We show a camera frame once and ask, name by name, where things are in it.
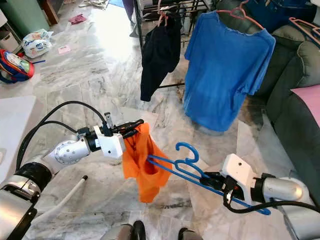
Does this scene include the blue plastic hanger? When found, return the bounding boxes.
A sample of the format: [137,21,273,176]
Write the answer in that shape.
[147,142,272,216]

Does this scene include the orange shirt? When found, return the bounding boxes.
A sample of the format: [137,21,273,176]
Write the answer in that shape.
[122,122,173,203]

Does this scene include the pink plastic hanger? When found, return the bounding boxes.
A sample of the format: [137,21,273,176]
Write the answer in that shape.
[289,16,320,48]
[216,0,266,31]
[157,2,173,27]

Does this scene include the black hanging garment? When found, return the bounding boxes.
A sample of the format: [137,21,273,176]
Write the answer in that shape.
[140,14,182,102]

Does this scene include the grey plastic folding table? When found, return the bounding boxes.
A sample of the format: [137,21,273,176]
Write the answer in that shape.
[0,95,88,225]

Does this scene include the blue t-shirt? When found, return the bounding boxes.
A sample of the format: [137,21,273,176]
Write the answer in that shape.
[182,11,277,132]

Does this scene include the white printed plastic bag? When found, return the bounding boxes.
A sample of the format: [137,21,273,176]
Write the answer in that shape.
[22,29,55,59]

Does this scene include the pink red floor cloth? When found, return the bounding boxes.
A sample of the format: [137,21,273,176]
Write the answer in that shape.
[69,14,88,25]

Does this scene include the red and blue backpack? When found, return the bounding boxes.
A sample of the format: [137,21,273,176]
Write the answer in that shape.
[0,49,36,83]

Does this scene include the beige floor rag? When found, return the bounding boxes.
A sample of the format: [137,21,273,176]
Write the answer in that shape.
[80,0,110,10]

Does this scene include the black metal drying rack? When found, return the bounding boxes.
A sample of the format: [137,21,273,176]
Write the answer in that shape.
[132,0,213,91]

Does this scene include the dark green sofa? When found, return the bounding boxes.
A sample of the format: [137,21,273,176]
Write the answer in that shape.
[215,0,320,193]

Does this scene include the green plastic bin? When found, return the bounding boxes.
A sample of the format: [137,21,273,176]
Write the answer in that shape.
[0,0,52,37]

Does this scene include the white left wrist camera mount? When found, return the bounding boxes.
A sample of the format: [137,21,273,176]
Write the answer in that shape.
[94,125,126,160]

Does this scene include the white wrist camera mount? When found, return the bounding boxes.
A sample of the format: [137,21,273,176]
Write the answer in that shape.
[221,153,256,193]
[94,125,126,160]

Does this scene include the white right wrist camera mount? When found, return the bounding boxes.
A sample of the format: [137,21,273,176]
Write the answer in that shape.
[221,153,256,193]

